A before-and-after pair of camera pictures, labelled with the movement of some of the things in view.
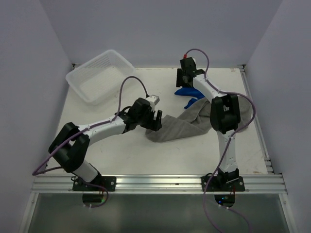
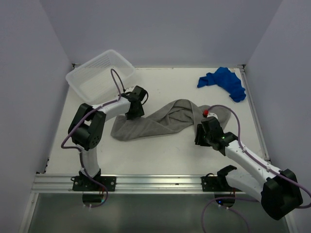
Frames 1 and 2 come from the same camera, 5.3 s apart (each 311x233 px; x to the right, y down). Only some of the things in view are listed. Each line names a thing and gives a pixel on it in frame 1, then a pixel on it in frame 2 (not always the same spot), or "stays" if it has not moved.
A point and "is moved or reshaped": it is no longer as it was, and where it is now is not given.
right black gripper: x=179 y=82 → x=198 y=140
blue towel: x=190 y=91 → x=227 y=80
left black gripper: x=153 y=124 → x=139 y=112
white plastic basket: x=95 y=80 stays
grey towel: x=195 y=121 is moved or reshaped
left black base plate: x=101 y=184 stays
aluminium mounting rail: x=63 y=184 stays
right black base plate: x=222 y=184 stays
